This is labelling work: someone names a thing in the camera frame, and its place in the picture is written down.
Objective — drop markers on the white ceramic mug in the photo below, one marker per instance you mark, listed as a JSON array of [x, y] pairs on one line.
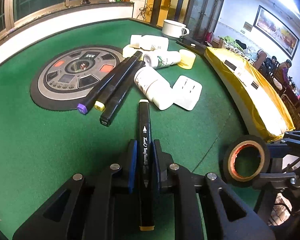
[[174, 29]]

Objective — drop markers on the white green-print bottle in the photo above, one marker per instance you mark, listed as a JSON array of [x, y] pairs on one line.
[[158, 60]]

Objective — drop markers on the large white pill bottle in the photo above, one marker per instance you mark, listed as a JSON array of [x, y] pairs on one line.
[[155, 87]]

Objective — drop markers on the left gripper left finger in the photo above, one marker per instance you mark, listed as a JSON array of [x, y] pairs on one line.
[[125, 177]]

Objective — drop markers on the yellow round jar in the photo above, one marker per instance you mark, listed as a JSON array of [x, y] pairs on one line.
[[187, 59]]

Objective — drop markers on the white bottle far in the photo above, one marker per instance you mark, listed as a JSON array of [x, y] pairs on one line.
[[144, 44]]

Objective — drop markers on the black marker yellow end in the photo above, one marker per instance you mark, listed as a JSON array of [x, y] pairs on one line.
[[120, 84]]

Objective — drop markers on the yellow taped white tray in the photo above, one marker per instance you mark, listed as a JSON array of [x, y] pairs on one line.
[[262, 110]]

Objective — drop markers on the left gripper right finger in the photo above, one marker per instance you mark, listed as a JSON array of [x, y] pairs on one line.
[[162, 162]]

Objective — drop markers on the white power adapter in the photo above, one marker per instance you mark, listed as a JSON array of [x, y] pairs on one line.
[[186, 92]]

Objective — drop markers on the black marker purple cap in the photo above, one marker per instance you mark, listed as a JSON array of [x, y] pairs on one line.
[[88, 102]]

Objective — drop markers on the framed wall painting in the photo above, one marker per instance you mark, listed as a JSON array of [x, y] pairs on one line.
[[277, 31]]

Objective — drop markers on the black electrical tape roll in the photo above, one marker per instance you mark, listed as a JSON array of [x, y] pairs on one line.
[[245, 159]]

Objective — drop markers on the black marker yellow cap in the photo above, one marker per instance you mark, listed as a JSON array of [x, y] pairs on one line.
[[145, 165]]

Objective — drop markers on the round mahjong control panel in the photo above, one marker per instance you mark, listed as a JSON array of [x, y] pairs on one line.
[[67, 78]]

